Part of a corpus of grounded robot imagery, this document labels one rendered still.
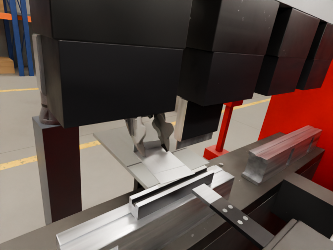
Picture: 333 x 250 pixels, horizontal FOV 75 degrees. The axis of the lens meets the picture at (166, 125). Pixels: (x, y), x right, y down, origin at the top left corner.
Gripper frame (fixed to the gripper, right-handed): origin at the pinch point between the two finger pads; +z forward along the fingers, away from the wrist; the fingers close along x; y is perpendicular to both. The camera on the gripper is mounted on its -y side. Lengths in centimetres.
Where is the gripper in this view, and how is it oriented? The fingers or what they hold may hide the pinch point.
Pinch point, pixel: (153, 149)
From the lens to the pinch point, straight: 52.9
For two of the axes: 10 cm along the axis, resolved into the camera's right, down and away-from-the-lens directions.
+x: 8.3, -1.2, 5.4
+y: 4.9, -2.9, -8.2
